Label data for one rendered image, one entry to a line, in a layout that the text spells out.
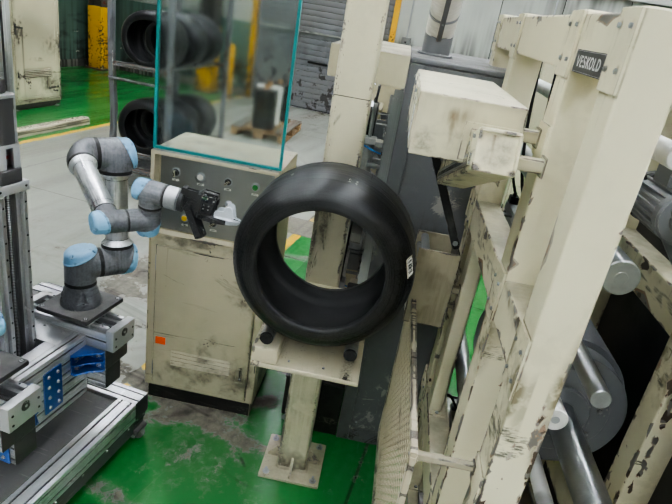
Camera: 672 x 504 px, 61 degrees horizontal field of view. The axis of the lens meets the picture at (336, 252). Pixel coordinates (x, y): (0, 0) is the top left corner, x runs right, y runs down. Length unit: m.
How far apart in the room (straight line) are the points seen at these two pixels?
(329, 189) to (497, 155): 0.57
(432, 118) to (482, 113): 0.11
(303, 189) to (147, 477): 1.52
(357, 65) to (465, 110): 0.69
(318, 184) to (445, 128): 0.47
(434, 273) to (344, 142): 0.56
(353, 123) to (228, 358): 1.34
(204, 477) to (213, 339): 0.60
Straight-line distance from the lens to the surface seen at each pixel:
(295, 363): 1.96
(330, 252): 2.11
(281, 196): 1.68
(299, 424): 2.55
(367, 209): 1.64
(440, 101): 1.33
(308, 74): 11.51
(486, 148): 1.26
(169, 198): 1.87
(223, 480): 2.67
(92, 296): 2.37
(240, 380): 2.84
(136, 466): 2.74
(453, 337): 2.19
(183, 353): 2.85
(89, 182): 2.04
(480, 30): 10.88
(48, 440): 2.59
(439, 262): 2.03
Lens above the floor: 1.92
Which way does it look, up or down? 23 degrees down
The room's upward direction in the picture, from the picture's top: 10 degrees clockwise
